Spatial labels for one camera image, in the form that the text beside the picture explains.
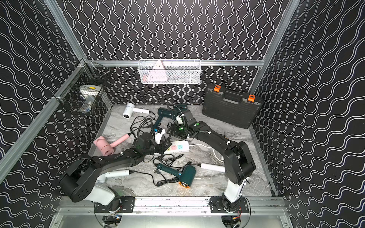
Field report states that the white multicolour power strip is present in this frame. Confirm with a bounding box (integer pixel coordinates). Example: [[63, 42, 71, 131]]
[[165, 141, 190, 154]]

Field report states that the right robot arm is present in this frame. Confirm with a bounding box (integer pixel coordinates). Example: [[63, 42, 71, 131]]
[[178, 110, 256, 211]]

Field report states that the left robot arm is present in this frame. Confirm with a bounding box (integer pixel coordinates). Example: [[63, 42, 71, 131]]
[[56, 133, 171, 211]]

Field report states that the green dryer back right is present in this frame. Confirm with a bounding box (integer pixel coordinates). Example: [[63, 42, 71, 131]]
[[172, 104, 188, 112]]

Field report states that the green dryer back left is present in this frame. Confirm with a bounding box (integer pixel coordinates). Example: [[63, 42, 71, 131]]
[[153, 108, 179, 128]]

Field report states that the pink hair dryer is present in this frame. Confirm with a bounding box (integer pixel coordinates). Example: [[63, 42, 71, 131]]
[[93, 133, 131, 156]]

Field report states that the white dryer at back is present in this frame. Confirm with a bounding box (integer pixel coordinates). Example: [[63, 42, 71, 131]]
[[123, 103, 150, 119]]

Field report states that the green dryer in front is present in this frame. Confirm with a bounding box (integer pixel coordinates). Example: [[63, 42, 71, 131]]
[[157, 164, 196, 189]]

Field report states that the black plastic tool case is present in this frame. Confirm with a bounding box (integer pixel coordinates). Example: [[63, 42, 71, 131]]
[[202, 84, 264, 129]]

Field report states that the pink triangular item in basket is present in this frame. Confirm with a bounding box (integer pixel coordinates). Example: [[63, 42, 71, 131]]
[[147, 59, 168, 83]]

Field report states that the silver dryer in black basket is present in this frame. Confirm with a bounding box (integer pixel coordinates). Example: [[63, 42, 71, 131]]
[[79, 85, 102, 114]]

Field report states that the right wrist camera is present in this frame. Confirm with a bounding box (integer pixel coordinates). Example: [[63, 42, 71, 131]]
[[175, 115, 183, 125]]

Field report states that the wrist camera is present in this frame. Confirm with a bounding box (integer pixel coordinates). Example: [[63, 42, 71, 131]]
[[175, 115, 183, 125], [154, 127, 165, 144]]

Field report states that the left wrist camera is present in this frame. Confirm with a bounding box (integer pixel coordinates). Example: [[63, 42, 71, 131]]
[[154, 127, 165, 144]]

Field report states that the black cord front green dryer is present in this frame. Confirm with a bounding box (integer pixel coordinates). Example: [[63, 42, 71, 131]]
[[152, 153, 193, 187]]

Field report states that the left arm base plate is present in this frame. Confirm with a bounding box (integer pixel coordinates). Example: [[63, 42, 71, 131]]
[[94, 196, 136, 213]]

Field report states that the white wire wall basket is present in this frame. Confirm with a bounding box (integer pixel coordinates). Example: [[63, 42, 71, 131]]
[[137, 59, 202, 85]]

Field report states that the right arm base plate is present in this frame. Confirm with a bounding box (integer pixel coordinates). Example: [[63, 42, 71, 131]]
[[208, 197, 250, 214]]

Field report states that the black wire mesh basket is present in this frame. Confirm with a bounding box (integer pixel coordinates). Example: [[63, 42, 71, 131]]
[[53, 59, 113, 116]]

